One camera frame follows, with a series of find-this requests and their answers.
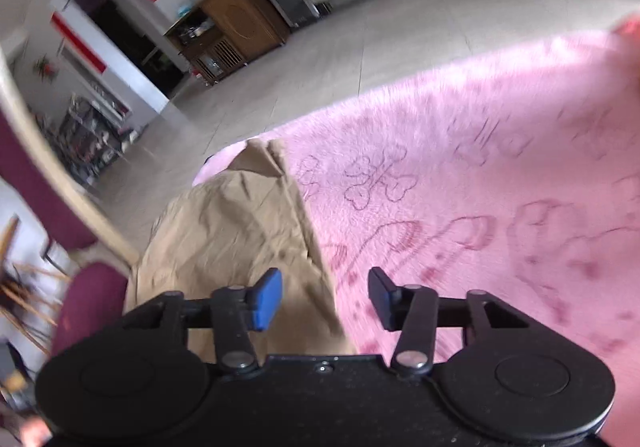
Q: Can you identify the pink plush blanket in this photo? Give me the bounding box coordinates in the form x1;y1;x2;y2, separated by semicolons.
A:
192;14;640;447

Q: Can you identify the maroon chair with gold frame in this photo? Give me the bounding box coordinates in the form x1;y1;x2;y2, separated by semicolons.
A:
1;59;137;356

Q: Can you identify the wooden cabinet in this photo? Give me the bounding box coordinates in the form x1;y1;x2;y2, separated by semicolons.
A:
165;0;291;84

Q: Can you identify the khaki jacket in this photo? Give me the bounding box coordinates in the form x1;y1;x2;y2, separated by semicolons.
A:
125;140;356;358

